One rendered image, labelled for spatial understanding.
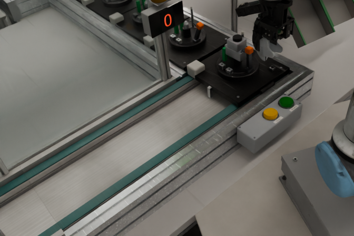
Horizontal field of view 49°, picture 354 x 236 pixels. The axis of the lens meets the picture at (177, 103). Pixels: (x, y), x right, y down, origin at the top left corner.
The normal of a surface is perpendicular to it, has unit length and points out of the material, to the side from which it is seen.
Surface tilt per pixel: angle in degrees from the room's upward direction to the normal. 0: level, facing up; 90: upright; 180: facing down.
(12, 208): 0
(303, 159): 2
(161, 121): 0
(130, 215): 90
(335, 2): 45
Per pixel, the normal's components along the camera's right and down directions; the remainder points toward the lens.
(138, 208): 0.63, 0.47
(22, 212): -0.10, -0.74
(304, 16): 0.27, -0.14
